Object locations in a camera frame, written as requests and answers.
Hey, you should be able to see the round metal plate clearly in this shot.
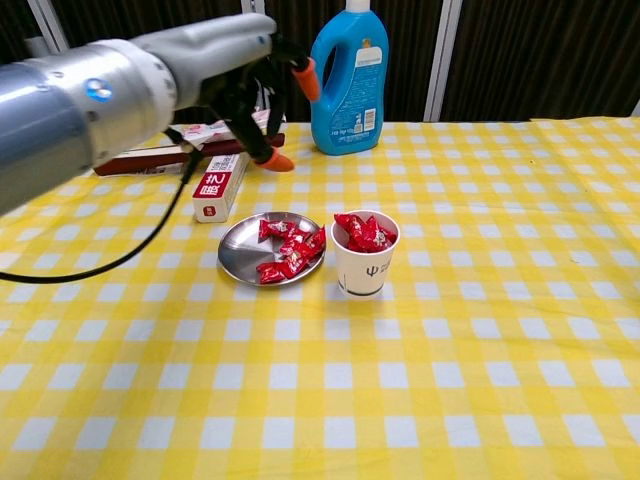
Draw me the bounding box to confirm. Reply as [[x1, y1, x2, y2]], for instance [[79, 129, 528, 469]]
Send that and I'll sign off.
[[217, 211, 327, 287]]

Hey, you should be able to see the pink wet wipes pack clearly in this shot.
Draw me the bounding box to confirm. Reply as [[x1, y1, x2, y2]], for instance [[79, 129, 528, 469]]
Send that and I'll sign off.
[[179, 110, 287, 151]]

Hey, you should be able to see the black pleated curtain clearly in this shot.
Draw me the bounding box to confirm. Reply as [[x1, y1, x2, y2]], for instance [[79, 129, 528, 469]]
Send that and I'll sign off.
[[0, 0, 640, 126]]

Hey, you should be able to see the long dark red box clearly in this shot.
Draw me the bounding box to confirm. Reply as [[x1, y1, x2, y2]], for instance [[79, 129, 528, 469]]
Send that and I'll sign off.
[[93, 132, 287, 177]]

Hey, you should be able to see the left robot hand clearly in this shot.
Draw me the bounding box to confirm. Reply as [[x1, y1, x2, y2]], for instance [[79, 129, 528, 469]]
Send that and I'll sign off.
[[164, 12, 322, 174]]

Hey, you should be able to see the yellow checked tablecloth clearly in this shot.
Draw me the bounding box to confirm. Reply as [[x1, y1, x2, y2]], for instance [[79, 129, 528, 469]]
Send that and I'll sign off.
[[0, 117, 640, 480]]

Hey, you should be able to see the red white toothpaste box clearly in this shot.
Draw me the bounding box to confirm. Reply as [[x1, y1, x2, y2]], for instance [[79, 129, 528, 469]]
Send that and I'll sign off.
[[192, 152, 251, 225]]

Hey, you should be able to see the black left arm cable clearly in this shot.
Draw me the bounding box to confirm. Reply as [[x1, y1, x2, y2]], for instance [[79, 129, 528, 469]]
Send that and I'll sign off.
[[0, 127, 206, 285]]

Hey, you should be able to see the white paper cup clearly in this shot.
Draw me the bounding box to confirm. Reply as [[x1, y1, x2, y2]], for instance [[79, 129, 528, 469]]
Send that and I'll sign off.
[[329, 209, 401, 300]]

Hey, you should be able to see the red candy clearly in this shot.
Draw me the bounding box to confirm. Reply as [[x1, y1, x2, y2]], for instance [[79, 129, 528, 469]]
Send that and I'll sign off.
[[258, 218, 299, 241], [280, 249, 315, 279], [333, 213, 367, 240], [278, 233, 309, 255], [362, 214, 400, 252], [304, 225, 328, 257], [255, 262, 287, 285]]

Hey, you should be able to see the blue detergent pump bottle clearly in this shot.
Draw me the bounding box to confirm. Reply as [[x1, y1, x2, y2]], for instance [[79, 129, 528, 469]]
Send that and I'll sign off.
[[309, 0, 390, 156]]

